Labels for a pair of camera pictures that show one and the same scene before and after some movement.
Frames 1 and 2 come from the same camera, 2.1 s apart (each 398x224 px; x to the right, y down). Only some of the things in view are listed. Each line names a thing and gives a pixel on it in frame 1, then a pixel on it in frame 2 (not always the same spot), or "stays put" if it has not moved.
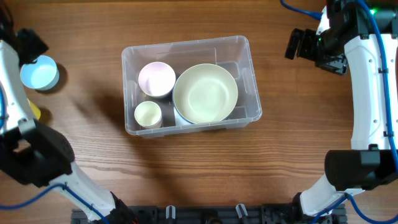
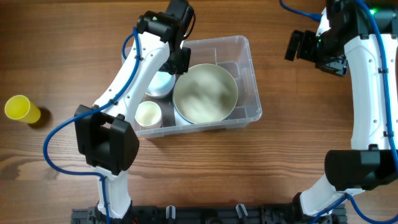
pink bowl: (157, 79) to (150, 98)
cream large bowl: (204, 93) stays put
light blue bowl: (41, 75) to (161, 85)
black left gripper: (28, 45) to (179, 62)
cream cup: (148, 113) stays put
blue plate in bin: (179, 120) stays put
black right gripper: (306, 45) stays put
